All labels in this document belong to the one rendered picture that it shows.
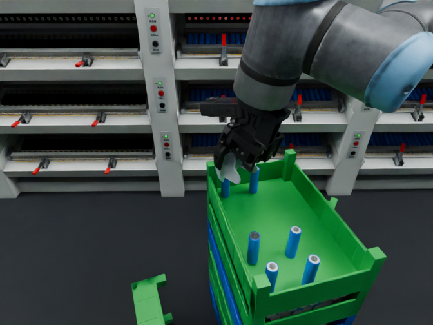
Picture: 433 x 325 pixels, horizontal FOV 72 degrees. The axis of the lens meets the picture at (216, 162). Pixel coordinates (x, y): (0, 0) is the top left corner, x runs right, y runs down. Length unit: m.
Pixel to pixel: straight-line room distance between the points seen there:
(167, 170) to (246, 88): 0.80
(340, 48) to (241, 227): 0.37
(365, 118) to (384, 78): 0.82
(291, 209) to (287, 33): 0.37
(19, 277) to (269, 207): 0.84
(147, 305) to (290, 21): 0.62
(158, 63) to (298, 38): 0.67
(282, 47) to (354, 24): 0.08
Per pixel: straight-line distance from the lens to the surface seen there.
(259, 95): 0.43
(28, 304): 1.11
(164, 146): 1.13
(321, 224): 0.63
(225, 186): 0.63
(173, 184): 1.23
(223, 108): 0.52
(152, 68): 1.01
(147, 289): 0.77
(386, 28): 0.39
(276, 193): 0.68
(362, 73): 0.37
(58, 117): 1.23
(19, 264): 1.22
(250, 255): 0.52
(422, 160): 1.46
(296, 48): 0.39
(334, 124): 1.15
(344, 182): 1.33
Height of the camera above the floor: 0.84
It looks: 35 degrees down
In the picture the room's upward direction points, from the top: straight up
